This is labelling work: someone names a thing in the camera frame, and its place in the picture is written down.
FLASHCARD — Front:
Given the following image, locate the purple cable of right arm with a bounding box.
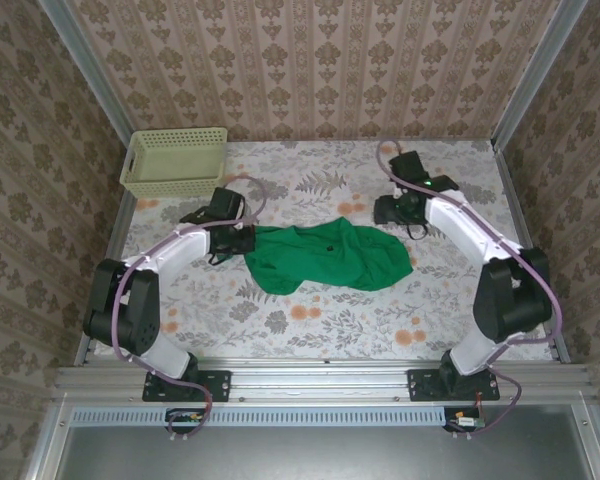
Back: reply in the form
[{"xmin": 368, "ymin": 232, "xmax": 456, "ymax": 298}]
[{"xmin": 376, "ymin": 138, "xmax": 564, "ymax": 441}]

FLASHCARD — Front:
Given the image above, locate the slotted grey cable duct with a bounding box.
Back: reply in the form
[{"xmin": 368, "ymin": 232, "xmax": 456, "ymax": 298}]
[{"xmin": 72, "ymin": 405, "xmax": 481, "ymax": 427}]

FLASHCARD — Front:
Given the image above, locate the green t-shirt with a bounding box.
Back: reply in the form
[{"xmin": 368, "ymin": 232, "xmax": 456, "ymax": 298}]
[{"xmin": 243, "ymin": 217, "xmax": 415, "ymax": 296}]

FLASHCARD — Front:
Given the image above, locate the pale yellow perforated plastic basket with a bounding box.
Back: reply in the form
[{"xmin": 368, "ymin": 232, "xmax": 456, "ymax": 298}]
[{"xmin": 119, "ymin": 127, "xmax": 229, "ymax": 199}]

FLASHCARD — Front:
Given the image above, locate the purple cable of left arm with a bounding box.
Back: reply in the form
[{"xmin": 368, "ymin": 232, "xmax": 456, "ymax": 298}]
[{"xmin": 110, "ymin": 174, "xmax": 269, "ymax": 444}]

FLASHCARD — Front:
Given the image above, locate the aluminium corner post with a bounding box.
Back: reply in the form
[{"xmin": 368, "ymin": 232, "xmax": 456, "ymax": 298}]
[
  {"xmin": 492, "ymin": 0, "xmax": 589, "ymax": 149},
  {"xmin": 37, "ymin": 0, "xmax": 136, "ymax": 146}
]

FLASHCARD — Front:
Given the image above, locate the black base plate of left arm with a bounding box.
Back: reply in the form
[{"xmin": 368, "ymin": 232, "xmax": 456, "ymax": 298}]
[{"xmin": 142, "ymin": 369, "xmax": 232, "ymax": 403}]

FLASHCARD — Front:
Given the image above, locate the aluminium side rail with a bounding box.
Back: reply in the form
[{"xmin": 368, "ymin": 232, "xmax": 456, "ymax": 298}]
[
  {"xmin": 73, "ymin": 144, "xmax": 137, "ymax": 369},
  {"xmin": 493, "ymin": 144, "xmax": 572, "ymax": 365}
]

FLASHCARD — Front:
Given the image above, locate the grey sheet metal panel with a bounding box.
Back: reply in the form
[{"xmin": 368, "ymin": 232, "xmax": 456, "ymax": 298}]
[{"xmin": 54, "ymin": 404, "xmax": 600, "ymax": 480}]

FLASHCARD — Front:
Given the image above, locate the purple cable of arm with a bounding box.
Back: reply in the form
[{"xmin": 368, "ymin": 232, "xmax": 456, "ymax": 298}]
[
  {"xmin": 376, "ymin": 138, "xmax": 564, "ymax": 441},
  {"xmin": 110, "ymin": 174, "xmax": 269, "ymax": 444}
]

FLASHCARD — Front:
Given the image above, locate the aluminium cross rail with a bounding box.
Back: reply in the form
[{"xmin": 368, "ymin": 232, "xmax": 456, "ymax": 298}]
[{"xmin": 54, "ymin": 359, "xmax": 594, "ymax": 404}]

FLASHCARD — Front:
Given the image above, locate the black base plate of right arm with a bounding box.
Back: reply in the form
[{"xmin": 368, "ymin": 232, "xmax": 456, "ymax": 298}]
[{"xmin": 407, "ymin": 368, "xmax": 500, "ymax": 402}]

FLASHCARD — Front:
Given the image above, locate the small green circuit board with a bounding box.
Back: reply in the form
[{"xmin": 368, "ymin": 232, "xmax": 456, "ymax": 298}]
[
  {"xmin": 444, "ymin": 407, "xmax": 484, "ymax": 434},
  {"xmin": 165, "ymin": 408, "xmax": 206, "ymax": 434}
]

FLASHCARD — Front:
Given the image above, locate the floral patterned table cover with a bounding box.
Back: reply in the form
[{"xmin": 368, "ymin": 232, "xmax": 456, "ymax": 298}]
[{"xmin": 93, "ymin": 139, "xmax": 556, "ymax": 360}]

